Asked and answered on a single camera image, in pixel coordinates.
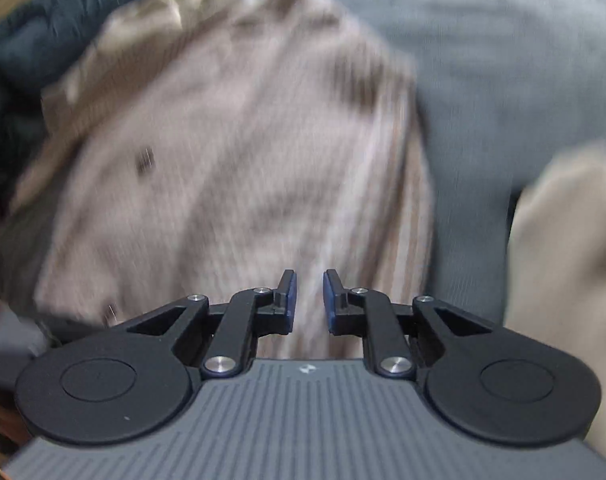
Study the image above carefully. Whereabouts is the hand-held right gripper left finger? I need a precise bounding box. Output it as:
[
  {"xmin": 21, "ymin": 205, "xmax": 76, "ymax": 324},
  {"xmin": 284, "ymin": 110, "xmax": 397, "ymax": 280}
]
[{"xmin": 125, "ymin": 268, "xmax": 298, "ymax": 380}]

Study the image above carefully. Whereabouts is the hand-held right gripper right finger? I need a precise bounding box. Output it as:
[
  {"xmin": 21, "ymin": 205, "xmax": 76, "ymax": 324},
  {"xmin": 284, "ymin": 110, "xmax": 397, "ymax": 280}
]
[{"xmin": 322, "ymin": 268, "xmax": 494, "ymax": 380}]

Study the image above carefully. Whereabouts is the beige ribbed sweater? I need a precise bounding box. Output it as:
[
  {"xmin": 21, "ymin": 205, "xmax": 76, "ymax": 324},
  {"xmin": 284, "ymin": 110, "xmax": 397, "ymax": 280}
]
[{"xmin": 10, "ymin": 0, "xmax": 436, "ymax": 361}]

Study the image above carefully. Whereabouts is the folded cream garment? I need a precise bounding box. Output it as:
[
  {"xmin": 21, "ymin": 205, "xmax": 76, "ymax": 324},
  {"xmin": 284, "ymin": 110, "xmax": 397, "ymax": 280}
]
[{"xmin": 503, "ymin": 142, "xmax": 606, "ymax": 466}]

